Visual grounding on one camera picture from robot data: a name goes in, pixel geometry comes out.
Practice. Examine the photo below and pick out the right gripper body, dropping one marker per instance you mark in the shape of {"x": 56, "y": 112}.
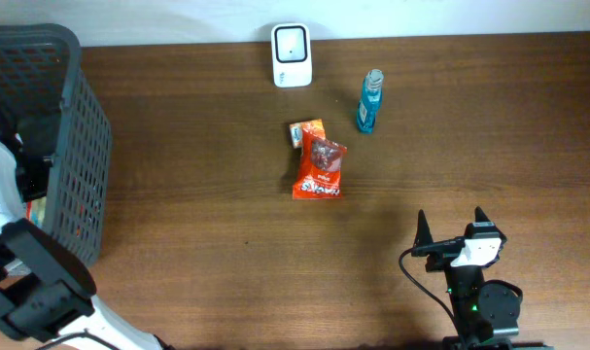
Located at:
{"x": 440, "y": 262}

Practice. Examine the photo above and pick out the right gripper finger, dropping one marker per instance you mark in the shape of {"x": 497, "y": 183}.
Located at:
{"x": 423, "y": 235}
{"x": 480, "y": 216}

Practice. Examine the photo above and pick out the red snack bag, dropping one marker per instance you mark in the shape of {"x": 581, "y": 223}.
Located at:
{"x": 319, "y": 173}

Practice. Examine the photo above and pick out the small orange candy packet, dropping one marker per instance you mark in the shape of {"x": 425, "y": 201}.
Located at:
{"x": 296, "y": 131}

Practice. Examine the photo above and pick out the blue mouthwash bottle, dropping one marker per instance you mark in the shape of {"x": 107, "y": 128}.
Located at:
{"x": 370, "y": 100}

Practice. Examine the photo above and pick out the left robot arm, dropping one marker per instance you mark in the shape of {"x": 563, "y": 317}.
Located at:
{"x": 46, "y": 293}

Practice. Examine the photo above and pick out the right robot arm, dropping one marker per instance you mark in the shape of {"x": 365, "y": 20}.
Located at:
{"x": 484, "y": 312}

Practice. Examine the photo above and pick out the white barcode scanner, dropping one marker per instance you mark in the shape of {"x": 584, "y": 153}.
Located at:
{"x": 291, "y": 55}

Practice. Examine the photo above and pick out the dark grey plastic basket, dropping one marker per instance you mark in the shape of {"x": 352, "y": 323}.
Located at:
{"x": 45, "y": 94}

